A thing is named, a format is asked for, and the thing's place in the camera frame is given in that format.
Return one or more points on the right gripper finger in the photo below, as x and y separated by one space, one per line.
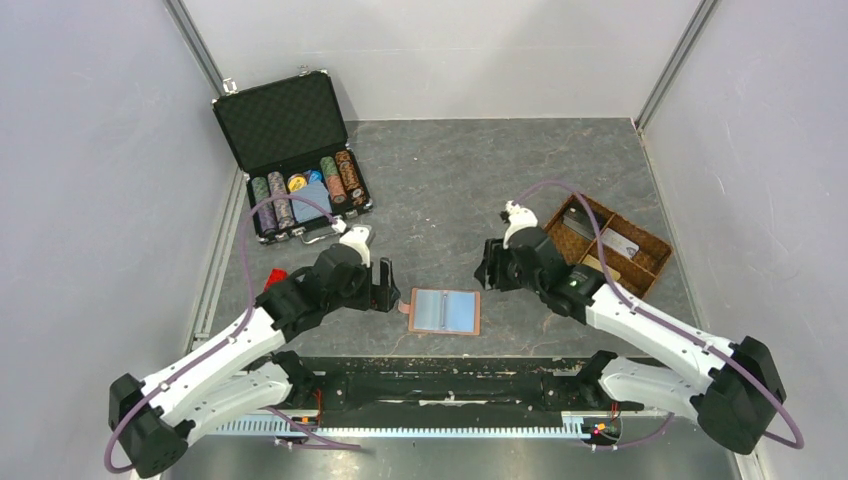
495 258
483 274

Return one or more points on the blue playing card deck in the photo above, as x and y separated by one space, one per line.
310 202

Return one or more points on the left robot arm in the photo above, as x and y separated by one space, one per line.
154 420

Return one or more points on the white card in basket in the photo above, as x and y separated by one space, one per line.
619 243

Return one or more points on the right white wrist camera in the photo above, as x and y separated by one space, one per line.
518 217

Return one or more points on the brown wicker divided basket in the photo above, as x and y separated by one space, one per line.
638 275

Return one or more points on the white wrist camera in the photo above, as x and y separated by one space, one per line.
518 217
356 236

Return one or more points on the brown orange chip stack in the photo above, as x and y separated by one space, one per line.
350 179

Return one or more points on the red blue toy block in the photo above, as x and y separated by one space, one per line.
276 275

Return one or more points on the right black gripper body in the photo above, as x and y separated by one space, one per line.
514 277

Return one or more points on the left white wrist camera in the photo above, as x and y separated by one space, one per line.
356 236

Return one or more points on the grey purple chip stack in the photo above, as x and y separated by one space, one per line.
281 205

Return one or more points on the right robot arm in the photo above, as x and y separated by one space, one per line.
732 390

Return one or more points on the brown leather card holder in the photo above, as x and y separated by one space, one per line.
440 311

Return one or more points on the black poker chip case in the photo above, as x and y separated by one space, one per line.
287 126

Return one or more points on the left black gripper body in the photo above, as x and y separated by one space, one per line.
358 295

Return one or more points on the gold card in basket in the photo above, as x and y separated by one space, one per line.
596 264

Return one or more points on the green red chip stack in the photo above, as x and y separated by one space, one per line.
333 180

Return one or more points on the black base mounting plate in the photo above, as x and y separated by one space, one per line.
447 392

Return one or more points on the green purple chip stack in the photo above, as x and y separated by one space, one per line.
265 212

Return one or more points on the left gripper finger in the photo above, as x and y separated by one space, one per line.
386 298
387 282

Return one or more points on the dark card in basket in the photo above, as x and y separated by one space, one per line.
576 219

